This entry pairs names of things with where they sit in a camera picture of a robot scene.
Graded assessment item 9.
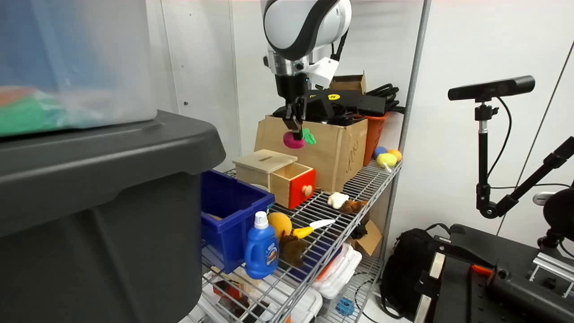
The purple plushy with green leaves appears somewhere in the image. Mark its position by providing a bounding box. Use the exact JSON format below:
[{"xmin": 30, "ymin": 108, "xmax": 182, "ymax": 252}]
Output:
[{"xmin": 283, "ymin": 128, "xmax": 315, "ymax": 149}]

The wooden box red drawer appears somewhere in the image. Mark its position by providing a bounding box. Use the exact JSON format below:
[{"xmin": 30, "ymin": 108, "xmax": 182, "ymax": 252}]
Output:
[{"xmin": 234, "ymin": 149, "xmax": 315, "ymax": 209}]

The black camera on stand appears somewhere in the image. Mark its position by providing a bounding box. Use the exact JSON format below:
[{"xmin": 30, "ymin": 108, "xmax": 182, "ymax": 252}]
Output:
[{"xmin": 446, "ymin": 74, "xmax": 574, "ymax": 221}]

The large grey storage tote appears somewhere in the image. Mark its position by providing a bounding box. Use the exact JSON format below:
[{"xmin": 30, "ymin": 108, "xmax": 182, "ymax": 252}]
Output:
[{"xmin": 0, "ymin": 113, "xmax": 224, "ymax": 323}]

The yellow toy pear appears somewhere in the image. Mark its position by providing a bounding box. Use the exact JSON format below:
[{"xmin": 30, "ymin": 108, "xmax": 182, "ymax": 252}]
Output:
[{"xmin": 374, "ymin": 149, "xmax": 401, "ymax": 173}]

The wire shelf rack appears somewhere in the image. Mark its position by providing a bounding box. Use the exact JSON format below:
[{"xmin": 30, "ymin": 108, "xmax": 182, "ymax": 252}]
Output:
[{"xmin": 177, "ymin": 0, "xmax": 432, "ymax": 323}]

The clear plastic storage bin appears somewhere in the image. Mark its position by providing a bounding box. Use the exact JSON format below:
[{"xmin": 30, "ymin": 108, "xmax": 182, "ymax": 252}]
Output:
[{"xmin": 0, "ymin": 0, "xmax": 157, "ymax": 137}]

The blue plastic bin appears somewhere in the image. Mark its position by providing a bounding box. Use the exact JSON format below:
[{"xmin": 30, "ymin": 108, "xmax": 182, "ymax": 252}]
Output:
[{"xmin": 200, "ymin": 171, "xmax": 274, "ymax": 273}]

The blue lotion bottle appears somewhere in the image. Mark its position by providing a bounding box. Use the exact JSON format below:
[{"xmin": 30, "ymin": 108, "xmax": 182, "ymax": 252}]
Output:
[{"xmin": 243, "ymin": 212, "xmax": 277, "ymax": 280}]

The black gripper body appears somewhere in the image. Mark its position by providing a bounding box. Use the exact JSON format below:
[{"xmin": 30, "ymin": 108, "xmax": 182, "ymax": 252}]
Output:
[{"xmin": 274, "ymin": 74, "xmax": 308, "ymax": 110}]

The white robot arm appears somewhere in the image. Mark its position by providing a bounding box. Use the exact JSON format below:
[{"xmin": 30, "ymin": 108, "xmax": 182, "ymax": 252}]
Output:
[{"xmin": 261, "ymin": 0, "xmax": 351, "ymax": 131}]

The yellow toy ball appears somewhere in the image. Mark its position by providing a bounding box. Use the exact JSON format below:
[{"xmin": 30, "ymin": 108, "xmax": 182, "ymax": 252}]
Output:
[{"xmin": 267, "ymin": 212, "xmax": 292, "ymax": 239}]

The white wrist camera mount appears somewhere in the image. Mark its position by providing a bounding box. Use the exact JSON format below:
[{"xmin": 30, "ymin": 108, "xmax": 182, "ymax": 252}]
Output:
[{"xmin": 308, "ymin": 58, "xmax": 338, "ymax": 90}]

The yellow handled toy knife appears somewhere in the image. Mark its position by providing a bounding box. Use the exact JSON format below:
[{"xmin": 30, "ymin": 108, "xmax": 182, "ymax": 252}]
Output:
[{"xmin": 292, "ymin": 219, "xmax": 335, "ymax": 239}]

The blue tape roll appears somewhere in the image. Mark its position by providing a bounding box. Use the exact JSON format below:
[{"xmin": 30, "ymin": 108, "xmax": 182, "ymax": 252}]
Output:
[{"xmin": 335, "ymin": 298, "xmax": 355, "ymax": 316}]

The white plastic case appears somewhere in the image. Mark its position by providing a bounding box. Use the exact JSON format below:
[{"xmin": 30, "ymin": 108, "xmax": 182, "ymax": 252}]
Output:
[{"xmin": 312, "ymin": 244, "xmax": 362, "ymax": 300}]

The cardboard box with writing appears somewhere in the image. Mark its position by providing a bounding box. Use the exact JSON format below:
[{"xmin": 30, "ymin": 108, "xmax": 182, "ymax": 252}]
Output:
[{"xmin": 254, "ymin": 117, "xmax": 367, "ymax": 191}]

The white brown plush toy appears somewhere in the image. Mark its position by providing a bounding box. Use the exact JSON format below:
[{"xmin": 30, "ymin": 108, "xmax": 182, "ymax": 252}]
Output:
[{"xmin": 326, "ymin": 192, "xmax": 365, "ymax": 216}]

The black perforated mounting table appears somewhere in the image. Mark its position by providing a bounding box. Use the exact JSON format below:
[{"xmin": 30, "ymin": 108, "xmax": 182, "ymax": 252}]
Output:
[{"xmin": 410, "ymin": 225, "xmax": 574, "ymax": 323}]

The black backpack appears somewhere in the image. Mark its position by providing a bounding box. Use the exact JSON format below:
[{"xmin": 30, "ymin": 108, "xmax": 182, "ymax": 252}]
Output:
[{"xmin": 380, "ymin": 223, "xmax": 450, "ymax": 323}]

